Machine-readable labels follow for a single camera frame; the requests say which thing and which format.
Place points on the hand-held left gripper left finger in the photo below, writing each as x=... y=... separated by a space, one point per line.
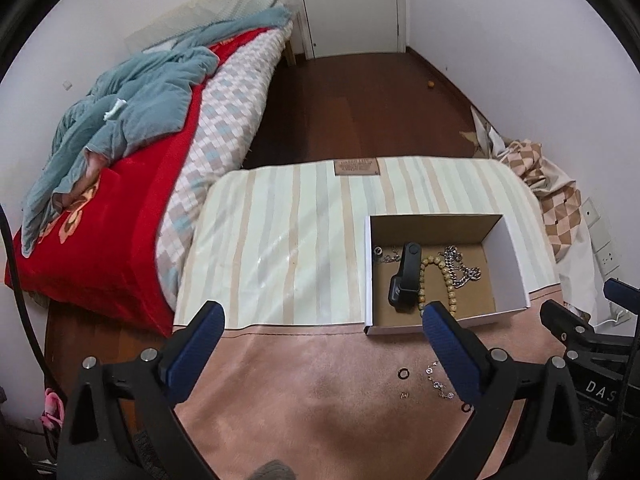
x=200 y=352

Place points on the striped cloth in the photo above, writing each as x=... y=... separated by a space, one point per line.
x=280 y=240

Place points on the teal blanket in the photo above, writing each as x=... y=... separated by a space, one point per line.
x=145 y=100

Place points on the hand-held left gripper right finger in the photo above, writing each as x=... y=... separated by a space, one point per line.
x=450 y=355

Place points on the white door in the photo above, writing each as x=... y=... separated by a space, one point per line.
x=350 y=5

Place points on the red blanket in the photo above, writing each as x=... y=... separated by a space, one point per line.
x=125 y=220

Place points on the checkered quilt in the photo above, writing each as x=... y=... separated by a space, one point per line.
x=225 y=125

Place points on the white wall socket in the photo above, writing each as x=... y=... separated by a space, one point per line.
x=591 y=217
x=606 y=257

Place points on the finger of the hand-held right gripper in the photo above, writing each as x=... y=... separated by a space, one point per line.
x=562 y=317
x=620 y=291

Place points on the black smart watch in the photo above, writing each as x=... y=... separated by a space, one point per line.
x=406 y=275

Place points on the pink cloth item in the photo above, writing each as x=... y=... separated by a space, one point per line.
x=52 y=407

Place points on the brown checkered cloth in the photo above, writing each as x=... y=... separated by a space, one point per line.
x=550 y=190

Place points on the white cardboard box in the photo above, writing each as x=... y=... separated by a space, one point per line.
x=505 y=265

